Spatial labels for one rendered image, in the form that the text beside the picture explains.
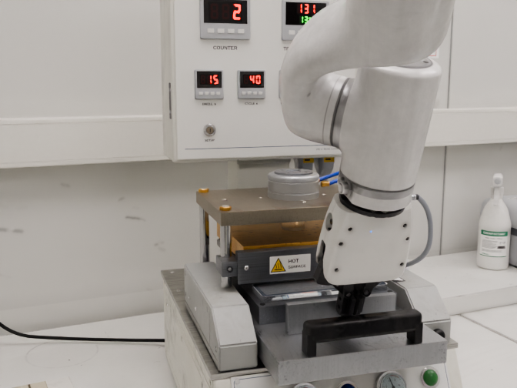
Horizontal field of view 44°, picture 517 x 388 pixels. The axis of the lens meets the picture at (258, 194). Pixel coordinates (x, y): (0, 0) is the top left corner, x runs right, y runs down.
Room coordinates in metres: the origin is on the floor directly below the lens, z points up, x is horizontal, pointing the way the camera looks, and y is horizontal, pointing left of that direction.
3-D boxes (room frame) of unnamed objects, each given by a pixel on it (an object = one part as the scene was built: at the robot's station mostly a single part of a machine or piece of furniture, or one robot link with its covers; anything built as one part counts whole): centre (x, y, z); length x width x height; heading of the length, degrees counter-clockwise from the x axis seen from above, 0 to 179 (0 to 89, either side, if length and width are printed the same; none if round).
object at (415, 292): (0.94, -0.21, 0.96); 0.26 x 0.05 x 0.07; 16
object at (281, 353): (0.86, -0.09, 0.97); 0.30 x 0.22 x 0.08; 16
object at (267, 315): (0.90, -0.07, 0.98); 0.20 x 0.17 x 0.03; 106
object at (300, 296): (0.86, -0.09, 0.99); 0.18 x 0.06 x 0.02; 107
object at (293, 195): (1.01, -0.06, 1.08); 0.31 x 0.24 x 0.13; 106
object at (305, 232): (0.97, -0.06, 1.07); 0.22 x 0.17 x 0.10; 106
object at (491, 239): (1.65, -0.62, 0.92); 0.09 x 0.08 x 0.25; 159
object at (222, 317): (0.87, 0.06, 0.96); 0.25 x 0.05 x 0.07; 16
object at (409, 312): (0.72, -0.13, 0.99); 0.15 x 0.02 x 0.04; 106
